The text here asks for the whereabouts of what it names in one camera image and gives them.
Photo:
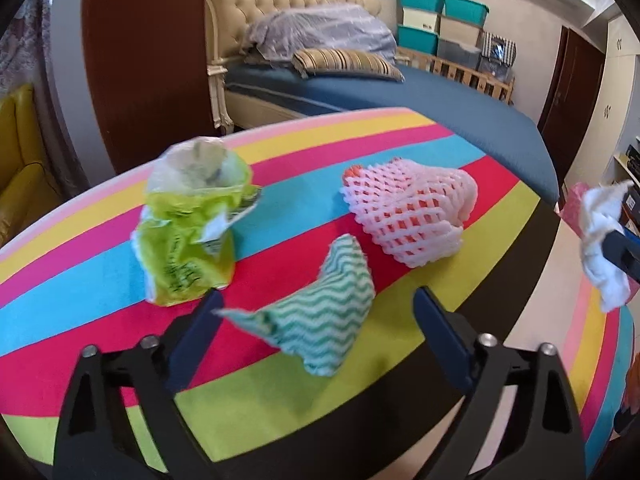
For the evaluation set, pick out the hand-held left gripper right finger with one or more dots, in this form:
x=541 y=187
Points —
x=440 y=342

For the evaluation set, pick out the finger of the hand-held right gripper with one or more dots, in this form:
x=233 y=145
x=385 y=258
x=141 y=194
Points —
x=625 y=255

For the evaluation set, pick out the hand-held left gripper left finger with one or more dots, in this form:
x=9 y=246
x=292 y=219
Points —
x=195 y=342

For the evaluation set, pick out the white tissue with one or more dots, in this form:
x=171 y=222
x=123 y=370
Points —
x=600 y=210

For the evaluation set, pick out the green wavy striped cloth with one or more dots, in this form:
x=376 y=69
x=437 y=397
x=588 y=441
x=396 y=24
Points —
x=310 y=320

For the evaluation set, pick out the green snack wrapper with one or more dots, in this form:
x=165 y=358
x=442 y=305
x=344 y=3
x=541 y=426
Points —
x=185 y=240

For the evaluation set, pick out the white foam fruit net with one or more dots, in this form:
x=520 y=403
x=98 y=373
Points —
x=415 y=210

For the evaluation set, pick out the white wardrobe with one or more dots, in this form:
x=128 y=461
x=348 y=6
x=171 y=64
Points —
x=620 y=100

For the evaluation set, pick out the dark brown door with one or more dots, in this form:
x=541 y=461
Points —
x=570 y=100

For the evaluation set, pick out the blue bed mattress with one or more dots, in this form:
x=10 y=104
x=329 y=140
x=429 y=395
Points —
x=425 y=110

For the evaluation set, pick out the striped storage bag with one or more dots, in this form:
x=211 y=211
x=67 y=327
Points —
x=497 y=50

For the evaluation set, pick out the yellow armchair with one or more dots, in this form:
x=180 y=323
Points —
x=22 y=170

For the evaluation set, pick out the grey storage box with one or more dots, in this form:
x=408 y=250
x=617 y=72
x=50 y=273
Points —
x=457 y=51

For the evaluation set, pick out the beige storage box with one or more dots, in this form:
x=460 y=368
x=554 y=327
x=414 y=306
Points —
x=460 y=30

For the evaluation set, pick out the brown wooden panel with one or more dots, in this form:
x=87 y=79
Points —
x=145 y=60

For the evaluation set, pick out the brown striped pillow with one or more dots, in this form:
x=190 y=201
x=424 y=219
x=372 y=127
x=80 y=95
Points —
x=350 y=62

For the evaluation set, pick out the white storage box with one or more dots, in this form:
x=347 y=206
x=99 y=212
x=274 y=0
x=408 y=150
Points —
x=422 y=20

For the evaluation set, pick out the grey-blue duvet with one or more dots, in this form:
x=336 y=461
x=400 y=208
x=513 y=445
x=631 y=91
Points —
x=325 y=27

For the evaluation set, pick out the pink lace curtain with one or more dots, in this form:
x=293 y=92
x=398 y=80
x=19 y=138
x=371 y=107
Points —
x=25 y=35

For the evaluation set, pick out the wooden crib rail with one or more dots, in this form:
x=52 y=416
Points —
x=465 y=77

